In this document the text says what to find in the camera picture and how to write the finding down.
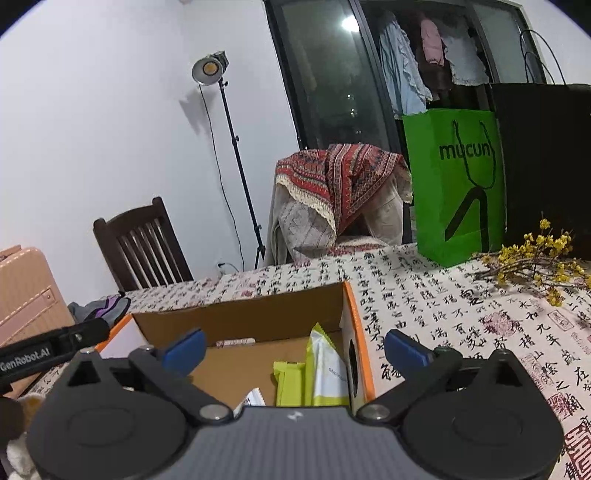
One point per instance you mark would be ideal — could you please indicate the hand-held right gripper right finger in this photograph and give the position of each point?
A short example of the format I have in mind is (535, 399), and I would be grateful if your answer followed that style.
(406, 353)

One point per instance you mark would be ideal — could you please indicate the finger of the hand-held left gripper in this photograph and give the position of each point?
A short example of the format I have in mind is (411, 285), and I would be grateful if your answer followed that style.
(87, 331)

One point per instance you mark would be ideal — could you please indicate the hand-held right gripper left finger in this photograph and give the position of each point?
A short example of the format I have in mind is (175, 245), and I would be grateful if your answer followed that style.
(187, 350)

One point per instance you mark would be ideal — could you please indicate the orange pumpkin print cardboard box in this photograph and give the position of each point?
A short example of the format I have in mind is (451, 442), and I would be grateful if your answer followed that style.
(258, 318)

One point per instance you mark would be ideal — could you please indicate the white and green snack packet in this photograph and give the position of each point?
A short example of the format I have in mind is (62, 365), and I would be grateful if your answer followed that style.
(328, 369)

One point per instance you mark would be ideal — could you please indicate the green snack bar packet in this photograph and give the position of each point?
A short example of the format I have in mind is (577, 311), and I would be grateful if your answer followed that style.
(291, 383)

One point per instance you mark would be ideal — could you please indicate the grey purple cloth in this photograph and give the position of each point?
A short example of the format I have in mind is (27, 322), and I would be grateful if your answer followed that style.
(104, 309)

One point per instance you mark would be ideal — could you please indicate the calligraphy print tablecloth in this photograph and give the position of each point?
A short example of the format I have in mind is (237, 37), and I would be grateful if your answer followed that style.
(461, 323)

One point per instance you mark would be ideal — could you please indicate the pink ribbed suitcase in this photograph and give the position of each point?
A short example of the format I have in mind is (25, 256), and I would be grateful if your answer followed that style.
(27, 295)

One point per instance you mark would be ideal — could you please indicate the white cookie packet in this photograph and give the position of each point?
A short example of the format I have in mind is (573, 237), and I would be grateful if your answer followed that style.
(251, 400)

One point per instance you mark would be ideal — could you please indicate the dark wooden chair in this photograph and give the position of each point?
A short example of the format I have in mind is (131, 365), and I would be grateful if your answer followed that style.
(138, 249)

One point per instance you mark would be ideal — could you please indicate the person's fluffy white clothing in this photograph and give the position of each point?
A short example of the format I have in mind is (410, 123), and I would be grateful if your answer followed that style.
(21, 461)

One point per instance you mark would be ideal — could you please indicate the green paper bag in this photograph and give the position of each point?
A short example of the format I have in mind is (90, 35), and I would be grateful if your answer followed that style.
(425, 198)

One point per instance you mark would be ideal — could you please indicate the beige quilted chair cover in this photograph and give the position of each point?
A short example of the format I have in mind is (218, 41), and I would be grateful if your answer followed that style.
(304, 226)

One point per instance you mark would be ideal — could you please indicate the yellow flower branch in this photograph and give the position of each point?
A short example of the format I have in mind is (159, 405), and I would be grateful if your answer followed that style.
(545, 244)

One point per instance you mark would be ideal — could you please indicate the red patterned cloth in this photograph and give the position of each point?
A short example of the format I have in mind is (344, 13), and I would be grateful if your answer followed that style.
(351, 180)

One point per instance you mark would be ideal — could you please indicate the black paper bag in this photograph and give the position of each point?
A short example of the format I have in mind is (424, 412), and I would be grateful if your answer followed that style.
(545, 175)

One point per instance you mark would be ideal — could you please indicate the studio light on stand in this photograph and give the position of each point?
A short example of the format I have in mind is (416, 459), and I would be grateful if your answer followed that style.
(207, 69)

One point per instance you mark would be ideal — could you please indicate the light blue hanging shirt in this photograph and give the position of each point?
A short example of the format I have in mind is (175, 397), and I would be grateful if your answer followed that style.
(404, 69)

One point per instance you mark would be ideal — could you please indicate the dark sliding glass door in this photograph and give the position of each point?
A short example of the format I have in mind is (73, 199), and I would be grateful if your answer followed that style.
(323, 69)

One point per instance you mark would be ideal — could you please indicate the white hanging garment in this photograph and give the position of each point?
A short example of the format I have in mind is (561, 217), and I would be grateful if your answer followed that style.
(464, 60)

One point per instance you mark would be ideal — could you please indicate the pink hanging garment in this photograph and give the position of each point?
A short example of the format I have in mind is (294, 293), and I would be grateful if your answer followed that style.
(431, 41)

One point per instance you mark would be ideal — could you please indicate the white wall socket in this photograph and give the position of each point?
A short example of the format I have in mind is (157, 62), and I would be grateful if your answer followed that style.
(220, 266)

